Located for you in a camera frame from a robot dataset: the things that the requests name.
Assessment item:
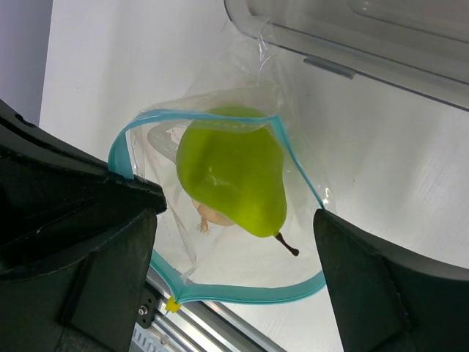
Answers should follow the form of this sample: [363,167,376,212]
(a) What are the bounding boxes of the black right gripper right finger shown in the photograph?
[313,210,468,351]

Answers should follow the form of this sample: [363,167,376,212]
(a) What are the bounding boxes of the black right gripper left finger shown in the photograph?
[1,103,166,351]

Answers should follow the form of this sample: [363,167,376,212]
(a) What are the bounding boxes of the beige toy garlic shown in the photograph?
[191,199,235,233]

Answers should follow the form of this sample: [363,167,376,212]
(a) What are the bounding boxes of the clear zip top bag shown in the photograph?
[108,19,335,312]

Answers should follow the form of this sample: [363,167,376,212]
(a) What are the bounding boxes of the clear plastic food bin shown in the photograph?
[224,1,468,110]

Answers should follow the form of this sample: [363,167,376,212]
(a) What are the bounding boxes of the aluminium mounting rail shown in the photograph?
[129,268,283,351]

